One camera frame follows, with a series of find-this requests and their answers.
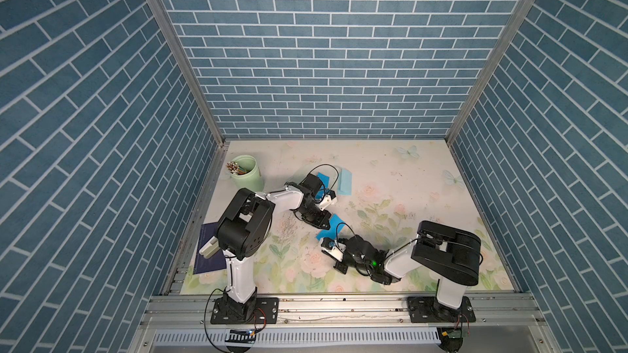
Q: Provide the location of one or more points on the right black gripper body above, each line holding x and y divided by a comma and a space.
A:
349, 262

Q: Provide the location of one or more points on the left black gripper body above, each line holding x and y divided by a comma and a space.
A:
313, 215

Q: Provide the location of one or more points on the blue paper sheet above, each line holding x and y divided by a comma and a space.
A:
325, 180
336, 225

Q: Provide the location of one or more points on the light blue square paper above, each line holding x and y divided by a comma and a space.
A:
345, 183

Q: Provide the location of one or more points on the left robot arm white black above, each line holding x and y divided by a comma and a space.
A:
246, 222

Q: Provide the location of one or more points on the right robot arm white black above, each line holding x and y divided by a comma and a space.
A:
454, 254

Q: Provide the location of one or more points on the green pencil cup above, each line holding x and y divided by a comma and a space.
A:
253, 180

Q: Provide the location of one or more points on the dark blue notebook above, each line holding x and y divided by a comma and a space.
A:
217, 262

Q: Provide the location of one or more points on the white stapler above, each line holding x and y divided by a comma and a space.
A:
210, 248

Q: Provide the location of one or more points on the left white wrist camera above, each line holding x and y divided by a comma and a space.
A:
329, 199

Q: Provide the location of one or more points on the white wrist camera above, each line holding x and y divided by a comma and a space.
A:
329, 199
330, 248

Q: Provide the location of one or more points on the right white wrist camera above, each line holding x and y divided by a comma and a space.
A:
330, 248

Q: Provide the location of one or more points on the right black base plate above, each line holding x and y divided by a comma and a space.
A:
426, 309

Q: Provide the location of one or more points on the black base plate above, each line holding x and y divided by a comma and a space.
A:
259, 310
426, 309

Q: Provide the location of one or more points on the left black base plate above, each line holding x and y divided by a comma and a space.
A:
259, 310

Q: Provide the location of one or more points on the aluminium mounting rail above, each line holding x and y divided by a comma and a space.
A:
490, 309

